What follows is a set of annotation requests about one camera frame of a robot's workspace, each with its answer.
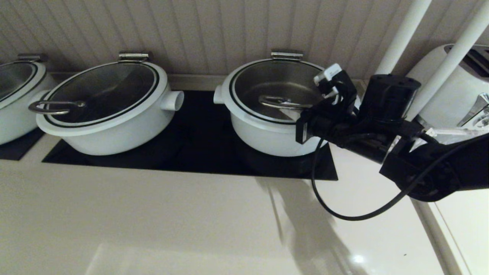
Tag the glass lid with white rim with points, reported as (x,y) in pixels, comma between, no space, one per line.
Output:
(103,89)
(15,80)
(267,82)

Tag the large black induction cooktop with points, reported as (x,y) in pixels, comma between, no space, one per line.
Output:
(198,152)

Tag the white pot with steel insert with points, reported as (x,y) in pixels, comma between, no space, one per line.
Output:
(114,138)
(259,141)
(15,124)

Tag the white slanted pole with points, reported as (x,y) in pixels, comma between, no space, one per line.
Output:
(458,53)
(401,38)

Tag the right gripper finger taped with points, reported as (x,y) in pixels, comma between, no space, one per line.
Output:
(295,117)
(293,110)

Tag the clear acrylic sign holder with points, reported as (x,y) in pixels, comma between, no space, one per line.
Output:
(458,134)

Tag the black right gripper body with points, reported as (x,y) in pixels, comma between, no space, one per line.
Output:
(336,128)

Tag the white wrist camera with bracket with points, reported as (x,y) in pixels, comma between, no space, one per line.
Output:
(328,78)

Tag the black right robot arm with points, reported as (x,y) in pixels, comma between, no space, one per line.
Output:
(458,168)

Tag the white toaster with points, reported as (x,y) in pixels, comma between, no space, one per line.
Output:
(458,95)

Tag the small black induction cooktop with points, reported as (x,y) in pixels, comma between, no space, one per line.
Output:
(15,151)

